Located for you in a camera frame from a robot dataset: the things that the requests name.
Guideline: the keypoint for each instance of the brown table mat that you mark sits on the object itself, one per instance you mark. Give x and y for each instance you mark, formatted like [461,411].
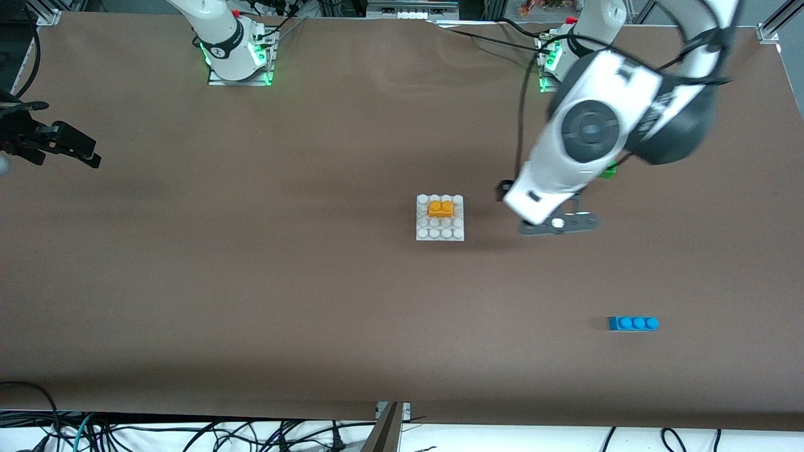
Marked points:
[402,314]

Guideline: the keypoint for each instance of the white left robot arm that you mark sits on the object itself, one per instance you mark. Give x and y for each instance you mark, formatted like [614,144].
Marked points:
[590,132]

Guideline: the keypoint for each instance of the white power strip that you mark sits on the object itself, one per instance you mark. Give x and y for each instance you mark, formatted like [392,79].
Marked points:
[411,14]

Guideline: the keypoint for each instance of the aluminium frame corner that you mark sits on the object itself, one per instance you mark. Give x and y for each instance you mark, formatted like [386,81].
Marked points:
[50,16]
[769,31]

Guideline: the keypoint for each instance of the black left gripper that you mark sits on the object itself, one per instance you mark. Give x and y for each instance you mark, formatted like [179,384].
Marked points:
[500,194]

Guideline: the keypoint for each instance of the white studded base plate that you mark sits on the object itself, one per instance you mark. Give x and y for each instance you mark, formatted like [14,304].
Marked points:
[440,231]

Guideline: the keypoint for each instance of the blue three-stud block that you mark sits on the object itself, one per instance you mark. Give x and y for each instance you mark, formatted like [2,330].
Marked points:
[633,324]

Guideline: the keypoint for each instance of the yellow two-stud block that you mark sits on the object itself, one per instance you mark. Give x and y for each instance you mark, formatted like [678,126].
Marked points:
[441,209]

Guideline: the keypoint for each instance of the aluminium profile bar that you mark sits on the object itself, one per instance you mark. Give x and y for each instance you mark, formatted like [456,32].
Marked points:
[384,436]

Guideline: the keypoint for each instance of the green two-stud block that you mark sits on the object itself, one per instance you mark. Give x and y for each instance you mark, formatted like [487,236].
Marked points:
[608,171]

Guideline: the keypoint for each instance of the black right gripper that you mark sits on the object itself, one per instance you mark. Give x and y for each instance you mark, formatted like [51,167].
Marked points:
[20,135]

